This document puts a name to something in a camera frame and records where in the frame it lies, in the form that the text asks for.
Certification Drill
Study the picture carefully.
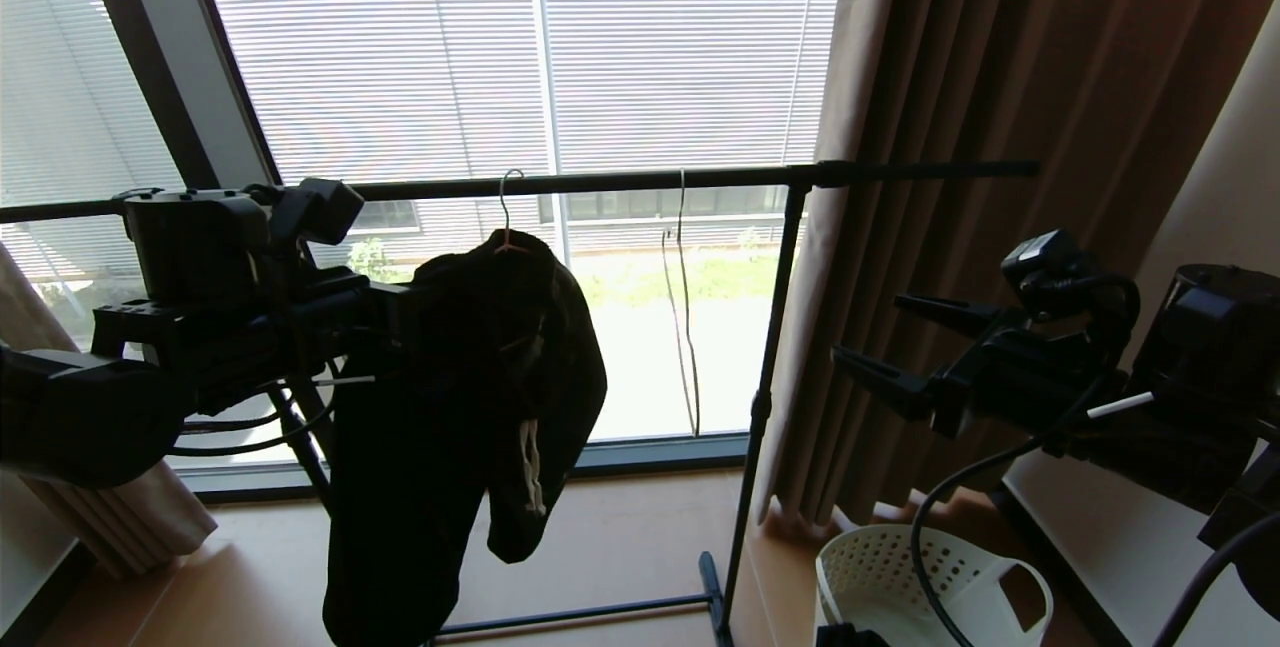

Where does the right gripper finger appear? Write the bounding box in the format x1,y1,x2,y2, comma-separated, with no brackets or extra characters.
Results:
830,345,941,420
893,293,1001,340

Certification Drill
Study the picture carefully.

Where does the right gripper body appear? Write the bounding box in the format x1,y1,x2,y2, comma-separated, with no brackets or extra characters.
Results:
930,322,1116,443

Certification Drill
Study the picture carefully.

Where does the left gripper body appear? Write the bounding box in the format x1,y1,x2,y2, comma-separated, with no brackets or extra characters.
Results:
298,269,413,363

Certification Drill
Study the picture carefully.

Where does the black garment with white cords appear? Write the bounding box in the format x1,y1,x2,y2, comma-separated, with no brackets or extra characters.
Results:
322,227,609,647

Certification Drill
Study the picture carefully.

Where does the pink clothes hanger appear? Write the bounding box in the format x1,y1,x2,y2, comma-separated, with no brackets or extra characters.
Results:
493,168,528,258
658,169,703,440

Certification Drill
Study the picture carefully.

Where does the black knit garment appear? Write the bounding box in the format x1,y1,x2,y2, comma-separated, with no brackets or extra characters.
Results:
815,621,893,647

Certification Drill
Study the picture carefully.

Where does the white laundry basket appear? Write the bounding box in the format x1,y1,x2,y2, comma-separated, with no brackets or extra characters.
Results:
814,523,1056,647

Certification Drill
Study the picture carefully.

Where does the black clothes rack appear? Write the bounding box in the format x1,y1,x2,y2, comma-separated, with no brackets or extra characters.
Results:
0,159,1041,647

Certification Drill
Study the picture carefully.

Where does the brown curtain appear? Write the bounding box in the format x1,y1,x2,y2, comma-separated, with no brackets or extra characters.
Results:
750,0,1280,540

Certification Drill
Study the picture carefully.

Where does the beige curtain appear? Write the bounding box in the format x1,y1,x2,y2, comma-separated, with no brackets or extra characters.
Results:
0,245,219,580

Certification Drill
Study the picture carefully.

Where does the window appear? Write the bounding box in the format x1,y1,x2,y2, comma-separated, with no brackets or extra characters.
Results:
0,0,857,503

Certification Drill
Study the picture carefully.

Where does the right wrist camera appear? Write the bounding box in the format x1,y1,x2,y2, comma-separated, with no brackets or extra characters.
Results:
1000,229,1091,306

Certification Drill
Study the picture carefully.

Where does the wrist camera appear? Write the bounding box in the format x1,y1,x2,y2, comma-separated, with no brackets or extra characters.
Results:
268,177,367,250
1000,229,1091,306

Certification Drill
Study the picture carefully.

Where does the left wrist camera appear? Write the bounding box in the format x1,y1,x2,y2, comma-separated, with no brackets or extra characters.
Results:
268,177,367,250

